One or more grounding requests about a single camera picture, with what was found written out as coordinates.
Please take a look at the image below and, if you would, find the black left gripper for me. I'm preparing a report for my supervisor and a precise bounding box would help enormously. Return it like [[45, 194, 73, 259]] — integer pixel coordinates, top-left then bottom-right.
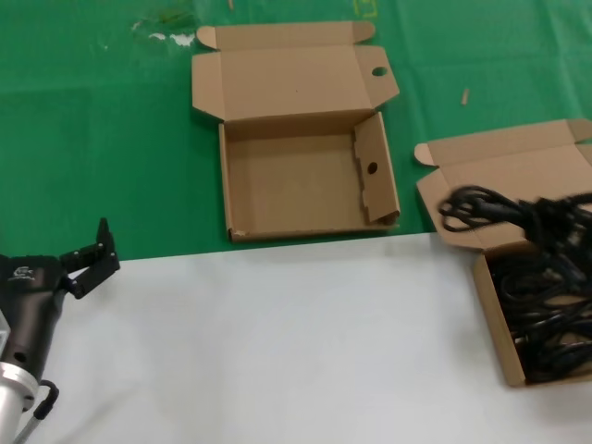
[[0, 216, 122, 376]]

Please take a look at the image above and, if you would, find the black power cable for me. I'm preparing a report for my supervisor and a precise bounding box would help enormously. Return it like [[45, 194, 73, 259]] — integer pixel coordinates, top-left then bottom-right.
[[437, 184, 592, 263]]

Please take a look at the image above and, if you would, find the cardboard box with holed flap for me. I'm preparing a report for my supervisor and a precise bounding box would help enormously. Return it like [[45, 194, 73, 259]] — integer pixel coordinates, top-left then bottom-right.
[[191, 20, 401, 244]]

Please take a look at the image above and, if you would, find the green table cloth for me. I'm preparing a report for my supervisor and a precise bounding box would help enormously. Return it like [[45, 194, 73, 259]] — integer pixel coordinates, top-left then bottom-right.
[[0, 0, 592, 263]]

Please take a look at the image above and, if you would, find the clear plastic bag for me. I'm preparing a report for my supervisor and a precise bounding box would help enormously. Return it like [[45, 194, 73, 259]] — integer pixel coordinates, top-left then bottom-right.
[[130, 12, 198, 48]]

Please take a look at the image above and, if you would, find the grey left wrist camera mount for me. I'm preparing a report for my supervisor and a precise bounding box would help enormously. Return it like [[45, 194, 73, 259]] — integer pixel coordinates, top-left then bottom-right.
[[0, 309, 12, 361]]

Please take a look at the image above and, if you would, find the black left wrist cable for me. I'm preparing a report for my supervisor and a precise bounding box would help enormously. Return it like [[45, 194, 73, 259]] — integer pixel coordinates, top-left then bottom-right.
[[18, 378, 60, 444]]

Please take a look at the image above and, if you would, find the cardboard box of cables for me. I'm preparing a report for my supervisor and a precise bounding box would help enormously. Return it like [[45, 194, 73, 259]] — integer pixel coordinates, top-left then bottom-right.
[[413, 117, 592, 389]]

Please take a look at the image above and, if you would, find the pile of black cables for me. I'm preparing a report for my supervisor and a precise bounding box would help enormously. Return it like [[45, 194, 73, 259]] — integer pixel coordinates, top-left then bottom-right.
[[488, 252, 592, 385]]

